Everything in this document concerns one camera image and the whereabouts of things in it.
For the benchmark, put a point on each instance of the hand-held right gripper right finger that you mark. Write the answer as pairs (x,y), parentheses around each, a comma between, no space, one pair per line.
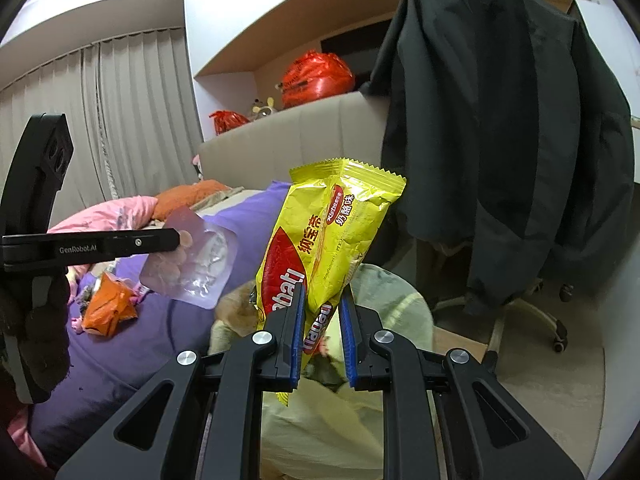
(350,350)

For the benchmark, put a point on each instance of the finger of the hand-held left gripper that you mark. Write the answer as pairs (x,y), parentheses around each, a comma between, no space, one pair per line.
(100,246)

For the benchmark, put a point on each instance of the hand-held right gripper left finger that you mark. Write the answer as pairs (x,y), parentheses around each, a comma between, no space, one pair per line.
(295,340)

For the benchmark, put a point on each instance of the pale yellow plastic bag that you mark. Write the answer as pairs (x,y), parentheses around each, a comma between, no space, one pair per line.
(320,435)

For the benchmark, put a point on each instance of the clear plastic bag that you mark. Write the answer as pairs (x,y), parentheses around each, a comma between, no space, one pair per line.
(210,260)

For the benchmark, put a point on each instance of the yellow red snack packet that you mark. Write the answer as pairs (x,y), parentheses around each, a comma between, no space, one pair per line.
(320,220)

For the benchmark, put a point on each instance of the person's left hand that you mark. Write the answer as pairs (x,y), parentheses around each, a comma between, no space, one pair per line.
(45,340)

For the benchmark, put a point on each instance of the pink printed duvet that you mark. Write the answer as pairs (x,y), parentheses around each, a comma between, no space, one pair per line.
(120,212)

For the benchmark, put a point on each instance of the orange crumpled wrapper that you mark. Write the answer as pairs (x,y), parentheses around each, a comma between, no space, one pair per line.
(107,305)

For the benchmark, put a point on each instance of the orange pillow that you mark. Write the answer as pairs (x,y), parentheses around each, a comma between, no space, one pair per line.
(190,192)

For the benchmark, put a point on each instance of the purple bed sheet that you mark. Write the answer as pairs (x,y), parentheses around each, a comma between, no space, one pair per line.
(165,340)

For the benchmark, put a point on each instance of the grey pleated curtain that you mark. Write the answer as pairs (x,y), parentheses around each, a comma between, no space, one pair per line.
(140,110)

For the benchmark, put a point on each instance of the pink plush toy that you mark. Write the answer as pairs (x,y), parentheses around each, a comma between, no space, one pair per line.
(197,167)

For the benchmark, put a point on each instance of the small red plastic bag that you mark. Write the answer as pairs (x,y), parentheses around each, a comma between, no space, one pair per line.
(227,122)

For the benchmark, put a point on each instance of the office chair white base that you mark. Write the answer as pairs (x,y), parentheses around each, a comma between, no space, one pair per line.
(530,310)

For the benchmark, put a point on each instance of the beige padded headboard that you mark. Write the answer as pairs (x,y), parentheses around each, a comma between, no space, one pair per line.
(310,135)

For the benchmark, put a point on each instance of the yellow plush toy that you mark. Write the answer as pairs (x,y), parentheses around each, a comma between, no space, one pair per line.
(265,108)

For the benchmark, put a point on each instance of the black jacket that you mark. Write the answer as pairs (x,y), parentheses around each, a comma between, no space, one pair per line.
(500,135)

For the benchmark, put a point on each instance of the large red plastic bag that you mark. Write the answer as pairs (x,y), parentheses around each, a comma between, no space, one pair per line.
(315,77)

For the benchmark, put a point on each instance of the white wall cabinet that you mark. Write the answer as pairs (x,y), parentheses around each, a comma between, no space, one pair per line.
(300,15)

